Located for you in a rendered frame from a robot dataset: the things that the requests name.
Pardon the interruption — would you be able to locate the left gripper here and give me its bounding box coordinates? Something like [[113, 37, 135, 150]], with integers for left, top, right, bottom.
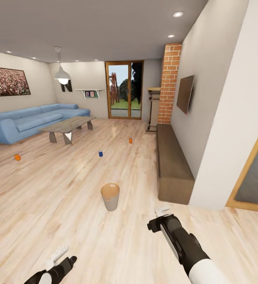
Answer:
[[52, 256, 77, 284]]

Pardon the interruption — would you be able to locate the trash can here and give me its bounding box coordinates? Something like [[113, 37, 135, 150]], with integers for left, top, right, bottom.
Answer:
[[101, 183, 120, 211]]

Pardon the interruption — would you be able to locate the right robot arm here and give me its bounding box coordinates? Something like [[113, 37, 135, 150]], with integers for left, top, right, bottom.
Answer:
[[147, 204, 231, 284]]

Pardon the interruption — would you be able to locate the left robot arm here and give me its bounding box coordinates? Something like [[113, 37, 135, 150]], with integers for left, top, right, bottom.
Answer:
[[24, 245, 77, 284]]

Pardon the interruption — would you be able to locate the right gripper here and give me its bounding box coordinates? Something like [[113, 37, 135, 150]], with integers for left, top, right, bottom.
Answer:
[[147, 217, 161, 233]]

